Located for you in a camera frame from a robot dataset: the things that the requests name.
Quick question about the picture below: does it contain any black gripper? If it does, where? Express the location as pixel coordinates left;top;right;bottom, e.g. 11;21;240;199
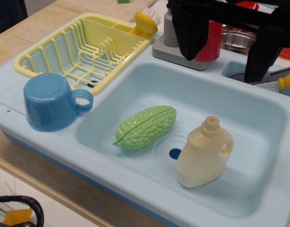
167;0;290;83

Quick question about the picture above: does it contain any cream toy detergent bottle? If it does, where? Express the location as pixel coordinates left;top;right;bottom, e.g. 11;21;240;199
176;116;234;188

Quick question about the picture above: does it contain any yellow plastic drying rack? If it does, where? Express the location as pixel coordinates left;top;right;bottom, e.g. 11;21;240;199
13;13;154;96

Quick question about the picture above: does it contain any light blue toy sink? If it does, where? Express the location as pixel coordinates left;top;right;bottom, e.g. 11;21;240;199
0;48;290;227

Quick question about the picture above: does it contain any stainless steel pot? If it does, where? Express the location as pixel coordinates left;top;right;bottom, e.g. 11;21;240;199
221;26;256;56

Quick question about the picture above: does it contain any red plastic tumbler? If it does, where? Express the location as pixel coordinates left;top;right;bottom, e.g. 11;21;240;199
195;20;222;62

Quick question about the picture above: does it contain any grey toy faucet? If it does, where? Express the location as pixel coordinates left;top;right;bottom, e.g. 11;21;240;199
152;8;211;70

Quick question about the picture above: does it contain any yellow dish brush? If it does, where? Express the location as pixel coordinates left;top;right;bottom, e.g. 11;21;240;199
129;8;161;37

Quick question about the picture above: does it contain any green block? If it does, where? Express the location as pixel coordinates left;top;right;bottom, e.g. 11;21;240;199
117;0;130;4

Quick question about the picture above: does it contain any green toy bitter gourd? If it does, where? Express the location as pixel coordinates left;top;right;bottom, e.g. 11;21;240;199
113;105;177;150

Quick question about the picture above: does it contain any blue plastic cup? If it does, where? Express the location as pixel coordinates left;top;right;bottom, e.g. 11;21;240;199
23;73;94;132

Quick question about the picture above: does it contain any yellow tape piece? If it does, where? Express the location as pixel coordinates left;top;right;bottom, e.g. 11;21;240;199
2;209;33;226

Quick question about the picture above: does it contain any yellow handled utensil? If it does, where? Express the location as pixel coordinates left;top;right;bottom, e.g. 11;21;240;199
277;74;290;90

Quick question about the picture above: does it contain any black braided cable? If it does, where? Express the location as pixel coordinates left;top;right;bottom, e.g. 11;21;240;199
0;195;45;227

